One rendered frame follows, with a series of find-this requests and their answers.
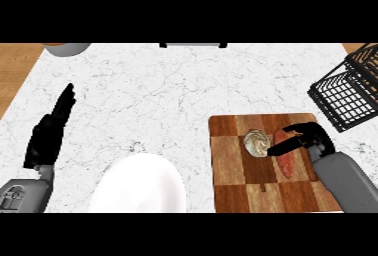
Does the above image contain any black wire tiered basket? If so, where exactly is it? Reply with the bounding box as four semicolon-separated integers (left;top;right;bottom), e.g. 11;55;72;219
306;43;378;134

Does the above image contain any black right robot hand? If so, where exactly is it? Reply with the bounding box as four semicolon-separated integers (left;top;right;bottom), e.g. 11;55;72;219
265;121;334;158

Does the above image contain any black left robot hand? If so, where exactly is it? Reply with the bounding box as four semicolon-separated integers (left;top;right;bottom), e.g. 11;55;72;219
21;82;76;170

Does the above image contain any grey round pot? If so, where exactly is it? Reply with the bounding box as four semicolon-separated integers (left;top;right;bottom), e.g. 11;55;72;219
41;43;91;58

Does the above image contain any dark appliance with pale top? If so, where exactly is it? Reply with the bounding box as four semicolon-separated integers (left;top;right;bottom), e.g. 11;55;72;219
157;43;228;49

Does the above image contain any pale grey oyster shell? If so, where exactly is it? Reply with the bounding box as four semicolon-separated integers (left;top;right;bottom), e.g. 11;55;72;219
241;129;271;158

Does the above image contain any brown checkered wooden cutting board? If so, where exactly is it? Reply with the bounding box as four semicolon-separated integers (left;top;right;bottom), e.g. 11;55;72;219
206;112;343;214

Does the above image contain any white oval plate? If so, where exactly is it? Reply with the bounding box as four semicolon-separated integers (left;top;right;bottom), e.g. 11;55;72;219
86;152;187;214

